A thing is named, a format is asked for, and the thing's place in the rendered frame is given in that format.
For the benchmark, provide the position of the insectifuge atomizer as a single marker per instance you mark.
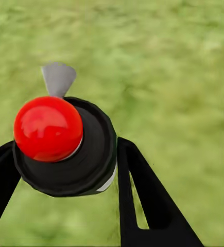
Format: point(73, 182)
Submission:
point(64, 146)

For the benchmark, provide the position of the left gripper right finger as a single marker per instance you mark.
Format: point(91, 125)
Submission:
point(167, 225)

